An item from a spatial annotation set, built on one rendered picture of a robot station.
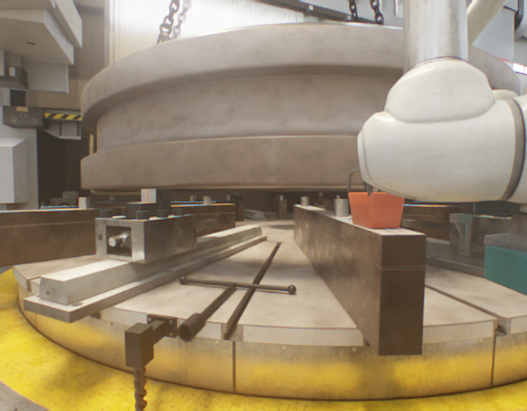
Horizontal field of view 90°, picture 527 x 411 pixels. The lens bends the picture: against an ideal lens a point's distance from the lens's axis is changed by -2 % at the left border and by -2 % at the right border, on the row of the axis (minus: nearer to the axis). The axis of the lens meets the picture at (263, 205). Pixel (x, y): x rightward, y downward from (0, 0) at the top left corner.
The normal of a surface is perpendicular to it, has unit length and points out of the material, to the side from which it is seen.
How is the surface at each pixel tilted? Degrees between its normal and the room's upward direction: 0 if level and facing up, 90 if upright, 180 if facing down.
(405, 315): 90
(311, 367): 90
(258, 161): 90
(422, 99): 75
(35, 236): 90
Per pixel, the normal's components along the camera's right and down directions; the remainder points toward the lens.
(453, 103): -0.36, -0.21
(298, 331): -0.08, 0.04
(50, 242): 0.71, 0.03
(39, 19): 0.33, 0.04
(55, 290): -0.37, 0.04
